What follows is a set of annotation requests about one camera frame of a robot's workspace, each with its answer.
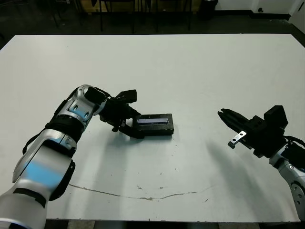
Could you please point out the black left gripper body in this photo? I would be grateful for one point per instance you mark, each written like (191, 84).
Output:
(114, 111)

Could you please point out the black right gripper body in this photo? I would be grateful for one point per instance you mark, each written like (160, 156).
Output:
(262, 140)

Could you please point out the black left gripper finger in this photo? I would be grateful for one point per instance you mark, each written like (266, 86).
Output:
(132, 133)
(134, 113)

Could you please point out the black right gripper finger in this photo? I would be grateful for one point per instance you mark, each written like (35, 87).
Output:
(236, 116)
(232, 125)

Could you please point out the black box lid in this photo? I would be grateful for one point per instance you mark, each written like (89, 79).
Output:
(157, 125)

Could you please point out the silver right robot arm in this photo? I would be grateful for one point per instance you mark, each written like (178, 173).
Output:
(293, 171)

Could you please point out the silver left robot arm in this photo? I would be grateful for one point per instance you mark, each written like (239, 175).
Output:
(47, 152)

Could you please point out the large cardboard box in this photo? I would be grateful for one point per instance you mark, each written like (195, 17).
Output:
(299, 10)

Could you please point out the black mesh visitor chair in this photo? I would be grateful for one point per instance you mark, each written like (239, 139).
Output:
(101, 16)

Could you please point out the small black waste bin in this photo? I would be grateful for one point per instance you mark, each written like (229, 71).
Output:
(209, 8)

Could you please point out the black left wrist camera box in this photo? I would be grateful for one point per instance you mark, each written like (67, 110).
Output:
(127, 95)

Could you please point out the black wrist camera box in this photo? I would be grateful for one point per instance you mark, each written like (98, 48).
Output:
(276, 117)
(127, 95)

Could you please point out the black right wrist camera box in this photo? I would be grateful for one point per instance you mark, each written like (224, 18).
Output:
(276, 117)

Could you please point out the small black wall fixture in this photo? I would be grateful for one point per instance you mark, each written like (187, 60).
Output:
(261, 10)

